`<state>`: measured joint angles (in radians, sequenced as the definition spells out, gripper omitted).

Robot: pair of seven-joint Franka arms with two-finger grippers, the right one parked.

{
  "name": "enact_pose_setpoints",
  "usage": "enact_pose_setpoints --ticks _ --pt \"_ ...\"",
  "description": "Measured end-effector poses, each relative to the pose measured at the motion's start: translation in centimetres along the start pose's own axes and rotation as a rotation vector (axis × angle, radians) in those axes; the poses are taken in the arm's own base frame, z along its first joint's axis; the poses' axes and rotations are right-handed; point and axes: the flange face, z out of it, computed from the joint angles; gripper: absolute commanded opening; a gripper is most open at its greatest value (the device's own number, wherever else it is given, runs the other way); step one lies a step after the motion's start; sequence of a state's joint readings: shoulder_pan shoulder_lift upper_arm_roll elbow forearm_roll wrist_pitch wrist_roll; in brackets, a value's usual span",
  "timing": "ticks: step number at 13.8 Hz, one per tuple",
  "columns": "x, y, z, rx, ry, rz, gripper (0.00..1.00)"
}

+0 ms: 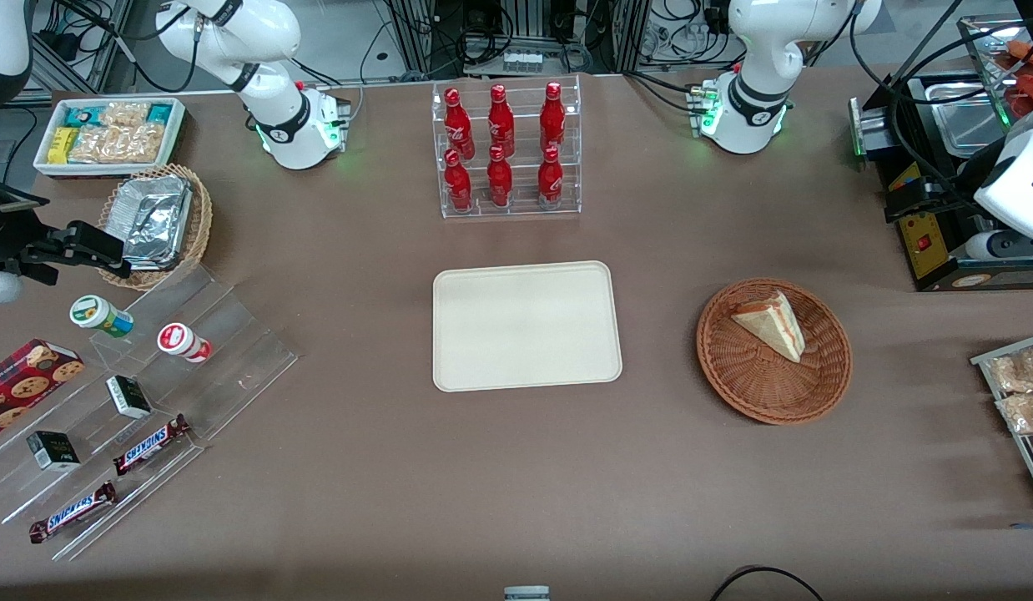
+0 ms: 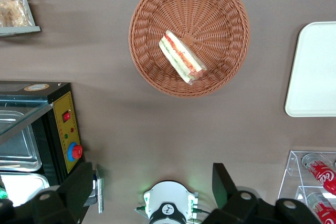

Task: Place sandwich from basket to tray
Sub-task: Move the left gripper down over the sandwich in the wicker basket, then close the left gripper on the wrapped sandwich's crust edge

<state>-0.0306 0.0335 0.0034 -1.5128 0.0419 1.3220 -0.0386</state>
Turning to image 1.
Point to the cream rectangular tray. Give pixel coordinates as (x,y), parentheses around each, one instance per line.
(525,325)

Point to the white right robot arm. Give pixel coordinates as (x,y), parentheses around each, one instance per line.
(299,133)

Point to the steel tray insert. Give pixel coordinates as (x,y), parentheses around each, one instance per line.
(967,125)

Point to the green lidded white cup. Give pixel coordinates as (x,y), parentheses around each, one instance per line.
(99,315)

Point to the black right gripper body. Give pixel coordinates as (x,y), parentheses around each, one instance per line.
(6,236)

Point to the small clear cracker bag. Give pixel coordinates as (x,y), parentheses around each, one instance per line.
(124,114)

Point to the clear acrylic stepped stand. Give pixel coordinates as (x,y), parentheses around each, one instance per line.
(233,359)

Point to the yellow snack packet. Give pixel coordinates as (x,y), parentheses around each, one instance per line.
(62,145)

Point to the grey power strip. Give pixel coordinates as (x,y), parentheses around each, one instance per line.
(523,60)

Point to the Snickers chocolate bar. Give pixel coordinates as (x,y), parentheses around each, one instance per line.
(151,444)
(73,512)

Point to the clear box with red items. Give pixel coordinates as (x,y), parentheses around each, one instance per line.
(1025,79)

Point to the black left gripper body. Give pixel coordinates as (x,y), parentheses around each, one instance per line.
(949,194)

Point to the white rectangular snack bin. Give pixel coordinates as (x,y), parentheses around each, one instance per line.
(176,133)

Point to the black sealing machine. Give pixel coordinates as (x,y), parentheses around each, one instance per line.
(934,250)

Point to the brown round wicker basket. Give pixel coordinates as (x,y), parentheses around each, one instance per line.
(758,384)

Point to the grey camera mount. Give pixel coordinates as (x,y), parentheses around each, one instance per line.
(526,593)

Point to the red cola bottle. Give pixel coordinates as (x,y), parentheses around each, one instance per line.
(499,182)
(550,182)
(552,118)
(501,123)
(458,125)
(458,185)

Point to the clear nut snack bag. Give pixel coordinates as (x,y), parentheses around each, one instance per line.
(1027,413)
(1017,371)

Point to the red cookie box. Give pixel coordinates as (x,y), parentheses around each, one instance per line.
(24,384)

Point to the teal snack packet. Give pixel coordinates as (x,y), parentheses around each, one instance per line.
(83,115)
(159,113)

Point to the small black box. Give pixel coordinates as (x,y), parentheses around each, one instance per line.
(53,451)
(128,396)

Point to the aluminium foil container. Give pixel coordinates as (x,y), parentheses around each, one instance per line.
(156,221)

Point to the clear acrylic bottle rack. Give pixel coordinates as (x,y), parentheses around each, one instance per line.
(516,179)

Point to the large clear cracker bag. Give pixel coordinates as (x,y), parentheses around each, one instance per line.
(120,143)

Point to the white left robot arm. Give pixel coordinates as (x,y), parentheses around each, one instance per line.
(746,108)

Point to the triangle sandwich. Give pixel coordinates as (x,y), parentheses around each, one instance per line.
(771,327)

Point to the red lidded white cup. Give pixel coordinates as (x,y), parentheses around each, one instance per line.
(181,340)

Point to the tan oval wicker basket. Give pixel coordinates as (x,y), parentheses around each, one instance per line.
(201,225)

